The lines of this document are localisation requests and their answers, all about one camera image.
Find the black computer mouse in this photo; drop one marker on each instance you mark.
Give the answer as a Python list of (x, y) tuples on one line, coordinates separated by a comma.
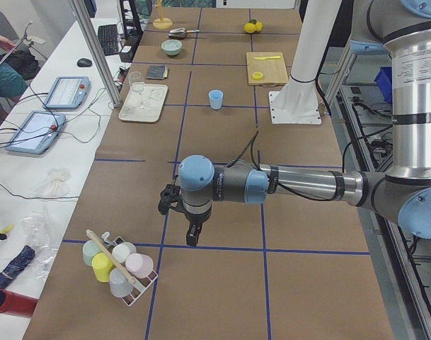
[(84, 62)]

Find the teach pendant tablet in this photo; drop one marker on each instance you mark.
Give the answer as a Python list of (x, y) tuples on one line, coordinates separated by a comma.
[(67, 92), (37, 133)]

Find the aluminium frame post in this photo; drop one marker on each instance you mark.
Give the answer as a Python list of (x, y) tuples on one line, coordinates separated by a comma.
[(83, 19)]

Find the lower teach pendant tablet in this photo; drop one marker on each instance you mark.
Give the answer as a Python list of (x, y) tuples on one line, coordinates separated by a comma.
[(37, 133)]

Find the white cup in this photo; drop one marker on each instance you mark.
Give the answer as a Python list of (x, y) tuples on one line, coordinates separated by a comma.
[(121, 251)]

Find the red cylinder tube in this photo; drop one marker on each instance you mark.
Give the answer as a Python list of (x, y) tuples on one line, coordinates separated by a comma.
[(15, 304)]

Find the whole yellow lemon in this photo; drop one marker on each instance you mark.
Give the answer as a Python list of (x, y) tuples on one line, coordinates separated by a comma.
[(258, 26)]

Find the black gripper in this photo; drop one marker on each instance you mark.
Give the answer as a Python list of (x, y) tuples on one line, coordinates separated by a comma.
[(195, 222)]

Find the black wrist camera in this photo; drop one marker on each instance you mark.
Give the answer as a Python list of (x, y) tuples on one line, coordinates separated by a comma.
[(170, 199)]

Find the clear wine glass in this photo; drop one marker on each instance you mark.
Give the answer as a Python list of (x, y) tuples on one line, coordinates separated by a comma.
[(137, 84)]

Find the light blue plastic cup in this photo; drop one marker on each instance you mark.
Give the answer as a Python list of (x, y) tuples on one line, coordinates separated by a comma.
[(215, 99)]

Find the black keyboard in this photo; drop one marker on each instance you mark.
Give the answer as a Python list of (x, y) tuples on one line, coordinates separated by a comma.
[(108, 39)]

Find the upper teach pendant tablet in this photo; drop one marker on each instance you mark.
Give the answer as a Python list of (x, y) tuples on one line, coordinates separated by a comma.
[(67, 92)]

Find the wooden cutting board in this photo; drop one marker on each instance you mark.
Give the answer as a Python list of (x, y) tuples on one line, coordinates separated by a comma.
[(274, 70)]

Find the wooden rack handle rod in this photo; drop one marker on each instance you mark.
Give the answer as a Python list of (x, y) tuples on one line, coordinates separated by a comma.
[(92, 235)]

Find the yellow plastic knife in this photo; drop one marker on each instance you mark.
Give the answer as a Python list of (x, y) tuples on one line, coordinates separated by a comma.
[(268, 57)]

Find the yellow cup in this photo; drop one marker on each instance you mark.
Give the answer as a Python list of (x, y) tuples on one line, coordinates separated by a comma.
[(102, 266)]

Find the cream bear tray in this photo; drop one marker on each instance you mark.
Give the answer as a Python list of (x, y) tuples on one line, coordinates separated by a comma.
[(155, 94)]

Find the person in teal shorts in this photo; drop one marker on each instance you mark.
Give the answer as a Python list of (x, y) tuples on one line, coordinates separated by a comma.
[(12, 86)]

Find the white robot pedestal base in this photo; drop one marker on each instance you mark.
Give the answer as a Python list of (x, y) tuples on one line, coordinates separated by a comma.
[(297, 102)]

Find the blue storage bin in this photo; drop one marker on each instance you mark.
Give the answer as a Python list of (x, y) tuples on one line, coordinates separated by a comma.
[(384, 81)]

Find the black box with label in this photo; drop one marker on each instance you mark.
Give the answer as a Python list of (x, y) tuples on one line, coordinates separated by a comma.
[(126, 54)]

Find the mint green cup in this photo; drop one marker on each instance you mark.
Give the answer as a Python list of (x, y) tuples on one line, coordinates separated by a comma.
[(89, 250)]

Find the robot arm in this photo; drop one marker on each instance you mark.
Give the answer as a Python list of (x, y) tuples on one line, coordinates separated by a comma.
[(401, 194)]

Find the pale grey cup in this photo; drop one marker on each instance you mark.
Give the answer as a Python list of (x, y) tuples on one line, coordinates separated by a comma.
[(119, 285)]

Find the metal ice scoop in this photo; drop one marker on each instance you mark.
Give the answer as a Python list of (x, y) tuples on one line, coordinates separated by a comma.
[(180, 33)]

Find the pink cup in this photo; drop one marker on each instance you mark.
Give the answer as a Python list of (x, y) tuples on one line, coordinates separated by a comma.
[(139, 265)]

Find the white crumpled gloves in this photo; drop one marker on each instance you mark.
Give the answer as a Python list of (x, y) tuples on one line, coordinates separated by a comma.
[(55, 184)]

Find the green bowl of ice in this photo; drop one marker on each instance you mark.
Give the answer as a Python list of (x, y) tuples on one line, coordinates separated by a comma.
[(171, 47)]

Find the white wire cup rack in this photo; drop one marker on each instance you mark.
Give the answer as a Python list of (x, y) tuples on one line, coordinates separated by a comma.
[(142, 284)]

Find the grey folded cloth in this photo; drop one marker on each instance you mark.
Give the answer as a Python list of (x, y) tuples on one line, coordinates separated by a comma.
[(157, 72)]

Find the crumpled clear plastic bag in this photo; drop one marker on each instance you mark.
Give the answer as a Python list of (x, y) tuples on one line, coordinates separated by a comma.
[(42, 238)]

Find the folded blue plaid umbrella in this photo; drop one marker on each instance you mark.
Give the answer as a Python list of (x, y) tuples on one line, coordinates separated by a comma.
[(16, 266)]

